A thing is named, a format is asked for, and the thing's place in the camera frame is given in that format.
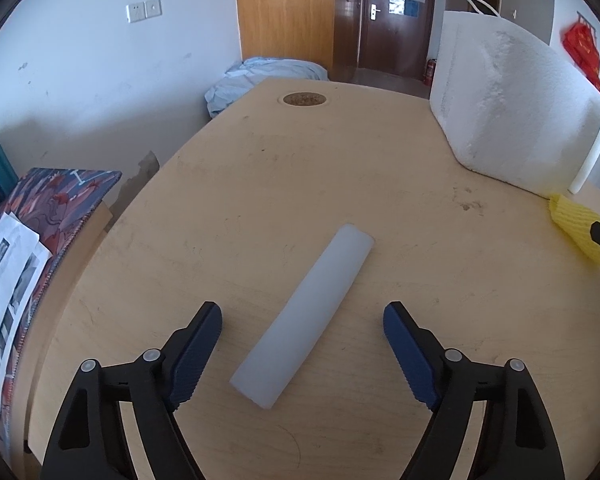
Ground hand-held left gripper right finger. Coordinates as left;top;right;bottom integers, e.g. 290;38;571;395
382;301;566;480

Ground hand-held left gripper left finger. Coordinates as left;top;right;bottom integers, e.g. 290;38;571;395
40;301;224;480

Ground yellow foam net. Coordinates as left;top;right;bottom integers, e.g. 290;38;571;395
548;193;600;268

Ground white translucent plastic tube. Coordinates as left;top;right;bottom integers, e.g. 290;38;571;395
230;224;376;410

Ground white foam box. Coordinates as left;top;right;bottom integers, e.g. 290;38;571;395
428;10;600;198

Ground white printed paper sheets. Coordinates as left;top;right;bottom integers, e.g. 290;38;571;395
0;212;51;418

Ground red blue patterned board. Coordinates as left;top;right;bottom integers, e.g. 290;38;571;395
0;167;123;461

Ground light blue bedsheet pile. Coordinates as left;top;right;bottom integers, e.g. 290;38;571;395
204;56;329;120

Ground dark brown door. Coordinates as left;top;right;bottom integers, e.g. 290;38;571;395
357;0;437;76

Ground wooden wardrobe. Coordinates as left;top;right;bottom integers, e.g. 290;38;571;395
234;0;366;83

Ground metal wall hook rack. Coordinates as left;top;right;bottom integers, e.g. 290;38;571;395
576;10;599;36

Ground white looped handle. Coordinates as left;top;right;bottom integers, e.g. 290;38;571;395
463;0;502;17

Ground round desk cable hole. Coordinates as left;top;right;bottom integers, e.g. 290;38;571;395
282;91;329;108

